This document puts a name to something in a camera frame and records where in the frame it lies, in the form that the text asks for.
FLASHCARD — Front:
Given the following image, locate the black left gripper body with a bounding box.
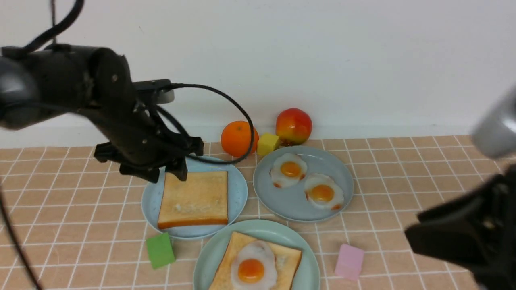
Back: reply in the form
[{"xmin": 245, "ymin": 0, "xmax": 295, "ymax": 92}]
[{"xmin": 81, "ymin": 101, "xmax": 204, "ymax": 168}]

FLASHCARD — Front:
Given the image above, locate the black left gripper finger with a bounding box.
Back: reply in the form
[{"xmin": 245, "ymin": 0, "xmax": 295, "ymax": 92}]
[
  {"xmin": 165, "ymin": 157, "xmax": 188, "ymax": 181},
  {"xmin": 119, "ymin": 163, "xmax": 160, "ymax": 184}
]

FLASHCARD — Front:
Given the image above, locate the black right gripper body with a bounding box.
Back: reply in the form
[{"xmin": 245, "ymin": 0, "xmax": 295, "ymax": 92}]
[{"xmin": 405, "ymin": 165, "xmax": 516, "ymax": 290}]

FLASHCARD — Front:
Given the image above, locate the toast slice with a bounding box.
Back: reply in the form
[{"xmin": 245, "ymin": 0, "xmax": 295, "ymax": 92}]
[
  {"xmin": 157, "ymin": 171, "xmax": 229, "ymax": 230},
  {"xmin": 209, "ymin": 232, "xmax": 302, "ymax": 290}
]

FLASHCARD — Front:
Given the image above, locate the fried egg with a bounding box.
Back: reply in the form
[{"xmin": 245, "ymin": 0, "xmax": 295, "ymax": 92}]
[
  {"xmin": 230, "ymin": 240, "xmax": 278, "ymax": 290},
  {"xmin": 304, "ymin": 173, "xmax": 346, "ymax": 211},
  {"xmin": 270, "ymin": 153, "xmax": 308, "ymax": 189}
]

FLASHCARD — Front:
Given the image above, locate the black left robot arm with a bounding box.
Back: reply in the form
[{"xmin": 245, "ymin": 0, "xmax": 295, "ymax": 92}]
[{"xmin": 1, "ymin": 45, "xmax": 204, "ymax": 183}]

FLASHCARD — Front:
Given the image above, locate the light blue plate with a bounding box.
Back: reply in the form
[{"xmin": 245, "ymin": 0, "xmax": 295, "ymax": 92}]
[{"xmin": 141, "ymin": 159, "xmax": 248, "ymax": 240}]

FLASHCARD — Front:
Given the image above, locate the orange fruit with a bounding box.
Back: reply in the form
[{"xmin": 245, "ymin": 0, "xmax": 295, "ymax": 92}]
[{"xmin": 221, "ymin": 121, "xmax": 251, "ymax": 158}]

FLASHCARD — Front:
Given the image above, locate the green cube block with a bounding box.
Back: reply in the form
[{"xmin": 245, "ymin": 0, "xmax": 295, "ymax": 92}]
[{"xmin": 146, "ymin": 233, "xmax": 176, "ymax": 270}]

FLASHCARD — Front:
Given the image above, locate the mint green plate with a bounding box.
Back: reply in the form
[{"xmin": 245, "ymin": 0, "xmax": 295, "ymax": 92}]
[{"xmin": 192, "ymin": 219, "xmax": 321, "ymax": 290}]

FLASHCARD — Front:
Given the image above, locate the yellow cube block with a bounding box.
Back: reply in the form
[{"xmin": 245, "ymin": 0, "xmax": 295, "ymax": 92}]
[{"xmin": 256, "ymin": 133, "xmax": 280, "ymax": 156}]

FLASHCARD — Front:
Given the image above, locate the grey-blue plate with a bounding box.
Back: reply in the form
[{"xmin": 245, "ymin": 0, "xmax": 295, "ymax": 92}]
[{"xmin": 253, "ymin": 146, "xmax": 354, "ymax": 222}]

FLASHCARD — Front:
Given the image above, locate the red yellow apple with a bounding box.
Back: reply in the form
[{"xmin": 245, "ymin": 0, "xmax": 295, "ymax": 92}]
[{"xmin": 276, "ymin": 107, "xmax": 313, "ymax": 146}]

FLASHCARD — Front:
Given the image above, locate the pink cube block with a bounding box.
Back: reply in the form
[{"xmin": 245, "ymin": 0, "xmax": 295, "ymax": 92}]
[{"xmin": 334, "ymin": 244, "xmax": 365, "ymax": 281}]

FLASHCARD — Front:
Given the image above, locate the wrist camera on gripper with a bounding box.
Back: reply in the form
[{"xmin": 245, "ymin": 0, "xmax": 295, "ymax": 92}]
[{"xmin": 132, "ymin": 79, "xmax": 175, "ymax": 104}]

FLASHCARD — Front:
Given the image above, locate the black cable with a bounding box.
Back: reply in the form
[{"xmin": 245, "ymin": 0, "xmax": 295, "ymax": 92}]
[{"xmin": 0, "ymin": 0, "xmax": 255, "ymax": 290}]

